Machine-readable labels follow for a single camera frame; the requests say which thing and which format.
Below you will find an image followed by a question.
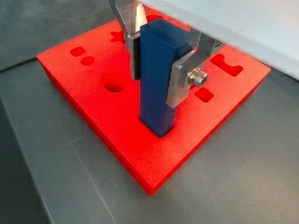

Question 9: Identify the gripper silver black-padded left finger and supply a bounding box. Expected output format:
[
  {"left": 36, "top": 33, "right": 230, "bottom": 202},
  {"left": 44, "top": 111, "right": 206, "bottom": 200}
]
[{"left": 108, "top": 0, "right": 147, "bottom": 81}]

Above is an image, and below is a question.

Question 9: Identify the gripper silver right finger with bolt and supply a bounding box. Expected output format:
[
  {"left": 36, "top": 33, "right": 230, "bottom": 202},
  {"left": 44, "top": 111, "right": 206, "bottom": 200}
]
[{"left": 166, "top": 28, "right": 223, "bottom": 109}]

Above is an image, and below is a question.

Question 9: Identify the blue rectangular block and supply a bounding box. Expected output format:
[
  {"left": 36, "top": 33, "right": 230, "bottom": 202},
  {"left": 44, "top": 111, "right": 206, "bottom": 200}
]
[{"left": 140, "top": 18, "right": 192, "bottom": 137}]

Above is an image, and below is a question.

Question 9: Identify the red shape-sorter board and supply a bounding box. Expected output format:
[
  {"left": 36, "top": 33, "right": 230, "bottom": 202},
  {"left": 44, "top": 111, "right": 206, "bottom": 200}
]
[{"left": 38, "top": 21, "right": 271, "bottom": 195}]

